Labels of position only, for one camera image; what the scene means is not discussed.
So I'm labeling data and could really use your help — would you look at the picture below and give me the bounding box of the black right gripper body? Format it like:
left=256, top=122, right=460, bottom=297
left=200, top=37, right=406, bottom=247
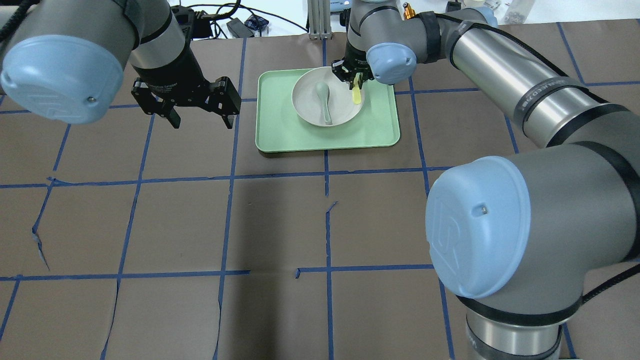
left=331, top=45, right=375, bottom=85

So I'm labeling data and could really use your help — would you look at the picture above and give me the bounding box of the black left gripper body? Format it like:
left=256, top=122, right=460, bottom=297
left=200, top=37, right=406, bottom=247
left=131, top=50, right=242, bottom=118

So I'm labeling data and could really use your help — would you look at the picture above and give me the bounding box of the yellow plastic fork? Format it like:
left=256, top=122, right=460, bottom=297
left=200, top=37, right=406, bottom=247
left=351, top=73, right=362, bottom=105

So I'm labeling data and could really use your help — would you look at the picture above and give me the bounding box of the white round plate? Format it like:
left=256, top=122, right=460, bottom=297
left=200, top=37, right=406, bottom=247
left=291, top=66, right=366, bottom=128

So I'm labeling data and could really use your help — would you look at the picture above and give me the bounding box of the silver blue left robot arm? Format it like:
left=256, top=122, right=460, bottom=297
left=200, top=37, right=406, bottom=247
left=1, top=0, right=242, bottom=129

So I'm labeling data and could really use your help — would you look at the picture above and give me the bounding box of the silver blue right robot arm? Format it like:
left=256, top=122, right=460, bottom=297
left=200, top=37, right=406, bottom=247
left=332, top=0, right=640, bottom=360

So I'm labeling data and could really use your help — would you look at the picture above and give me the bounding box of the pale green plastic spoon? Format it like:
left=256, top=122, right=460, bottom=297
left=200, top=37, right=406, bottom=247
left=315, top=81, right=333, bottom=126

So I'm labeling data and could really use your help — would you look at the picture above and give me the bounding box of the mint green tray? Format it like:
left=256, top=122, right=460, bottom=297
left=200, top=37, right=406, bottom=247
left=254, top=69, right=401, bottom=153

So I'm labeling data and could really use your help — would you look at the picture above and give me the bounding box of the brass cylinder tool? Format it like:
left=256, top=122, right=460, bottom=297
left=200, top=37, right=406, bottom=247
left=402, top=2, right=416, bottom=21

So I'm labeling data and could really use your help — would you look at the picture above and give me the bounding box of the black power adapter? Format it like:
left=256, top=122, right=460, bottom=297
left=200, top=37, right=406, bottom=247
left=226, top=18, right=255, bottom=39

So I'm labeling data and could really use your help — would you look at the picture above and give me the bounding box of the aluminium frame post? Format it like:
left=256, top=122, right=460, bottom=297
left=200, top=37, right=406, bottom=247
left=306, top=0, right=333, bottom=40

